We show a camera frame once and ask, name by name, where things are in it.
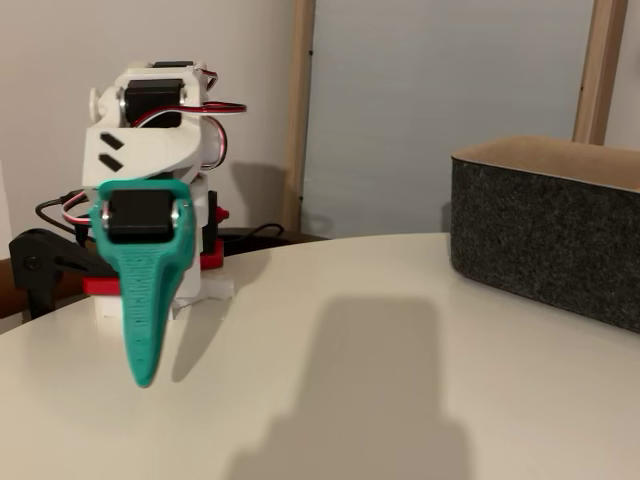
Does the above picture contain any red white base servo wire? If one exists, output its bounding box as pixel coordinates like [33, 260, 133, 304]
[60, 191, 97, 229]

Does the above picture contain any red white arm servo wire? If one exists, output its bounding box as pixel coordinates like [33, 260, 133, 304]
[133, 69, 249, 174]

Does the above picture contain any wooden shelf post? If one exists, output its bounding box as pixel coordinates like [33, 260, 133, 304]
[571, 0, 630, 147]
[280, 0, 317, 235]

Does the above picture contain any black power cable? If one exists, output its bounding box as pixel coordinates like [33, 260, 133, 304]
[219, 223, 286, 251]

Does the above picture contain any black USB cable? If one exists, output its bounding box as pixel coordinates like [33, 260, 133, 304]
[33, 189, 94, 236]

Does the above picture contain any grey felt box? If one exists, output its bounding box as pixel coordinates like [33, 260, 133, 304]
[448, 134, 640, 335]

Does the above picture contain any black clamp with red pad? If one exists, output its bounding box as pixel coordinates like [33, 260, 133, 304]
[8, 228, 124, 321]
[199, 191, 230, 271]

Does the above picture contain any translucent grey panel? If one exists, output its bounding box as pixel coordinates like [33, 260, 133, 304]
[298, 0, 597, 242]

